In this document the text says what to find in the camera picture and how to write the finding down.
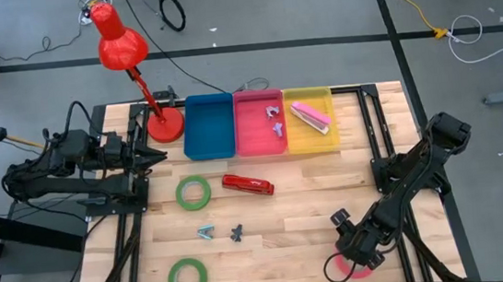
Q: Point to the blue plastic tray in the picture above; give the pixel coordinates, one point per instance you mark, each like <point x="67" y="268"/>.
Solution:
<point x="209" y="131"/>

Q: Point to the white power strip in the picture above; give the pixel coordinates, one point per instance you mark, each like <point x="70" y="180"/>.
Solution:
<point x="84" y="19"/>

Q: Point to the green tape roll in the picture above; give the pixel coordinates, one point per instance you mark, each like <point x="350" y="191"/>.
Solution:
<point x="171" y="280"/>
<point x="194" y="206"/>

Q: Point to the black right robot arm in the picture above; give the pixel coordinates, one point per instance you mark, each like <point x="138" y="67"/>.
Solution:
<point x="404" y="191"/>

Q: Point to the black binder clip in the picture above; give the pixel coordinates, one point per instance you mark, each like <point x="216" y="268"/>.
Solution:
<point x="236" y="233"/>

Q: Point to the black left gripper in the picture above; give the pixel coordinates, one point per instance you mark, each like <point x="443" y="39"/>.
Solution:
<point x="123" y="153"/>

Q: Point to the black aluminium frame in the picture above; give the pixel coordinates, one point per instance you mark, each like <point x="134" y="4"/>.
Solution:
<point x="369" y="90"/>

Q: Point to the black clamp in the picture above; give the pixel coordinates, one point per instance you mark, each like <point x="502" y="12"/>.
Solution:
<point x="166" y="96"/>

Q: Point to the pink plastic tray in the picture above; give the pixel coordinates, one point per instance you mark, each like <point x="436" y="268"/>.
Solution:
<point x="253" y="113"/>

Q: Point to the yellow plastic tray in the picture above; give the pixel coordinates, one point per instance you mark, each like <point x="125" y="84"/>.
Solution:
<point x="312" y="142"/>

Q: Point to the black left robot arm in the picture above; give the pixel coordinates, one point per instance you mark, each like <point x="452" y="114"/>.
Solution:
<point x="52" y="185"/>

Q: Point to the red desk lamp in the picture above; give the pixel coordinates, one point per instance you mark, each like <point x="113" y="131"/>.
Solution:
<point x="122" y="47"/>

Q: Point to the red stapler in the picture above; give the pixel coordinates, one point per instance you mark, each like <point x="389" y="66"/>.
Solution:
<point x="248" y="184"/>

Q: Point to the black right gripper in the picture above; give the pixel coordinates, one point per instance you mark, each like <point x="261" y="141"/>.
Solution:
<point x="360" y="241"/>

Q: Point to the pink tape roll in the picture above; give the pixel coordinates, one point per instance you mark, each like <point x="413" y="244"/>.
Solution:
<point x="362" y="273"/>

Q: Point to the pink stapler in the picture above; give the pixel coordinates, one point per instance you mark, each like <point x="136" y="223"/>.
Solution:
<point x="311" y="116"/>

